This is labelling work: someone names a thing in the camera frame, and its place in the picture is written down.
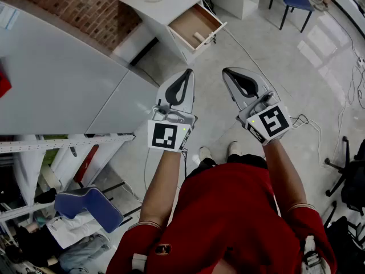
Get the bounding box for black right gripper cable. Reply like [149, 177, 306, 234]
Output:
[289, 114, 310, 128]

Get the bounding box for wooden drawer with white front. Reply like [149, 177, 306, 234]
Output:
[168, 3, 228, 53]

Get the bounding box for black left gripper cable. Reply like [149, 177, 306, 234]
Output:
[180, 148, 189, 180]

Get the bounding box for person's right white shoe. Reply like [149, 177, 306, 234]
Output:
[228, 141, 242, 156]

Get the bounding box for person's left forearm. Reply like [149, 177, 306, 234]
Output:
[138, 147, 183, 228]

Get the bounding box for tangled white floor cables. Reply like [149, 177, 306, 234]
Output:
[290, 47, 365, 170]

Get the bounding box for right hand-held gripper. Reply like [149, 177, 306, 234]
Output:
[222, 67, 293, 147]

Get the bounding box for long white floor cable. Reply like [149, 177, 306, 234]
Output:
[221, 26, 287, 104]

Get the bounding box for person's black trousers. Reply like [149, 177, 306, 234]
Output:
[185, 154, 269, 179]

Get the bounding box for blue padded chair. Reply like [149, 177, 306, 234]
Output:
[54, 186, 125, 234]

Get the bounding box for red box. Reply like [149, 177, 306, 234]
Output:
[0, 63, 13, 99]

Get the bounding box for large grey workbench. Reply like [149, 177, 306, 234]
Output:
[0, 1, 160, 228]

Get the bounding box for person's red shirt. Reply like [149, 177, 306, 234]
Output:
[105, 163, 338, 274]

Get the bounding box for person's white shoe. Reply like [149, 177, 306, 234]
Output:
[198, 146, 213, 163]
[228, 141, 242, 156]

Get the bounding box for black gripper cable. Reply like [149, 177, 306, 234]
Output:
[289, 114, 310, 128]
[180, 148, 189, 180]

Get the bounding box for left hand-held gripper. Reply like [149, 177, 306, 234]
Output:
[147, 68, 198, 153]

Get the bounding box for person's left white shoe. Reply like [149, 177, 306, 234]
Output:
[198, 146, 213, 163]

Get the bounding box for black office chair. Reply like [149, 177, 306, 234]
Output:
[325, 135, 365, 217]

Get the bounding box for person's right forearm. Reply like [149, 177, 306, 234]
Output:
[262, 138, 309, 212]

